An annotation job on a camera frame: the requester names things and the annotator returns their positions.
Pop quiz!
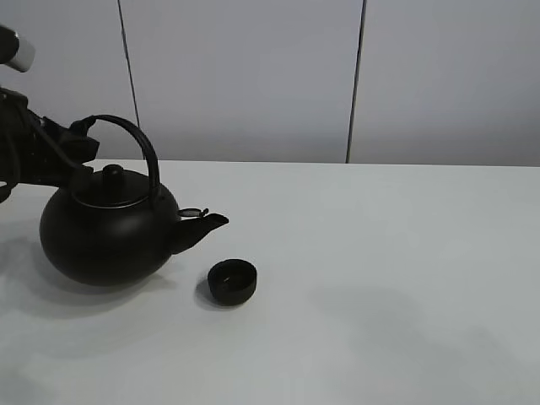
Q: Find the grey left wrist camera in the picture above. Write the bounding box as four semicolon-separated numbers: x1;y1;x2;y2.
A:
0;25;35;73

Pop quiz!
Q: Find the black round teapot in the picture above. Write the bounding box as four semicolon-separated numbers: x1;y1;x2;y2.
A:
39;115;229;286

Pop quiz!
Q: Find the small black teacup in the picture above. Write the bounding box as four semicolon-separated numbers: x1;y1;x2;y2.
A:
207;259;257;306

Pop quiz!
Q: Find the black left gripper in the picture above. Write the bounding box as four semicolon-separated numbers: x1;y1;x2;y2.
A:
1;88;100;202

